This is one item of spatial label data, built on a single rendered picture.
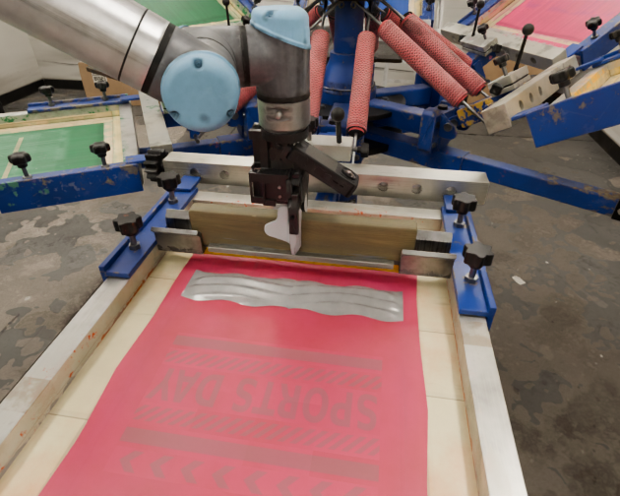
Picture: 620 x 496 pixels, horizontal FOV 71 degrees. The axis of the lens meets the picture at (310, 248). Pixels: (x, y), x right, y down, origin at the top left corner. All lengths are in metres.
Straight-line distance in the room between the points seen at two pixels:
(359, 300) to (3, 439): 0.49
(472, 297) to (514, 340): 1.46
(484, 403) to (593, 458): 1.34
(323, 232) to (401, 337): 0.21
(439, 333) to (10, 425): 0.55
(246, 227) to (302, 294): 0.15
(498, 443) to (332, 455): 0.18
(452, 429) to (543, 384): 1.45
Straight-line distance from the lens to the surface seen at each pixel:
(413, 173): 0.93
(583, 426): 1.96
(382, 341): 0.66
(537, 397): 1.97
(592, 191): 1.29
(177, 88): 0.46
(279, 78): 0.61
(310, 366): 0.62
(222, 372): 0.62
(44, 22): 0.49
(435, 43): 1.38
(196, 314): 0.71
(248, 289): 0.73
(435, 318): 0.71
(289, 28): 0.60
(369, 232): 0.71
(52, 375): 0.65
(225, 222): 0.75
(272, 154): 0.67
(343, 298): 0.71
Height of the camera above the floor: 1.43
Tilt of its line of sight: 35 degrees down
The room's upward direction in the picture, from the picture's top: straight up
